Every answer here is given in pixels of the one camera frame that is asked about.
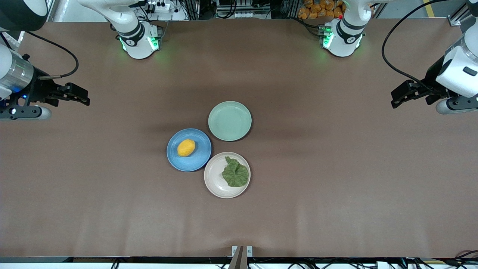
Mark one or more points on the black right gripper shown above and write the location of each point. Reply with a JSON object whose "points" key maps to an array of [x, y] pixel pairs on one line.
{"points": [[38, 89]]}

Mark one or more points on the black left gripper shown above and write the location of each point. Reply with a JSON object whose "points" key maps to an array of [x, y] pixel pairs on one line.
{"points": [[432, 77]]}

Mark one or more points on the yellow lemon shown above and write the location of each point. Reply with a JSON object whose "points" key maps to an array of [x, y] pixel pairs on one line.
{"points": [[186, 148]]}

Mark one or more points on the green lettuce leaf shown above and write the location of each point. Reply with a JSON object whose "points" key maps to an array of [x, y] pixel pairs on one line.
{"points": [[235, 175]]}

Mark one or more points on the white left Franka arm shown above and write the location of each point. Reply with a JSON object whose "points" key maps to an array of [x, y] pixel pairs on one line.
{"points": [[345, 41]]}

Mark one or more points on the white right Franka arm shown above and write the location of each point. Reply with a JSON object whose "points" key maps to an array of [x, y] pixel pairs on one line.
{"points": [[136, 41]]}

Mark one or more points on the aluminium profile bar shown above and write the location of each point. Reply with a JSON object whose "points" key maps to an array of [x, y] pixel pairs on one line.
{"points": [[457, 18]]}

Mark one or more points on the white power strip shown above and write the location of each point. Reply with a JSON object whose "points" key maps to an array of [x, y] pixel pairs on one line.
{"points": [[160, 7]]}

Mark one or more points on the bag of orange items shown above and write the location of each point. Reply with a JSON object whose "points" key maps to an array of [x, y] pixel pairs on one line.
{"points": [[317, 9]]}

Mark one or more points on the blue plate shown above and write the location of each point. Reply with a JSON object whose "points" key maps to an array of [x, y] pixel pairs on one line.
{"points": [[198, 158]]}

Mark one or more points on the pale green plate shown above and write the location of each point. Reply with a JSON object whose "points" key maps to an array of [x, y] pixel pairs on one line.
{"points": [[229, 121]]}

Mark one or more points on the beige plate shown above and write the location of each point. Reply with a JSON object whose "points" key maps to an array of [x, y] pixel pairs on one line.
{"points": [[214, 181]]}

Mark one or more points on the white electrical box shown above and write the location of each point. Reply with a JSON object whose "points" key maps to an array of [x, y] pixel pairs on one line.
{"points": [[246, 15]]}

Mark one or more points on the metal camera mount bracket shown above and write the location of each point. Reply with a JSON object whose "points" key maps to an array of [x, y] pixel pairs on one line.
{"points": [[241, 257]]}

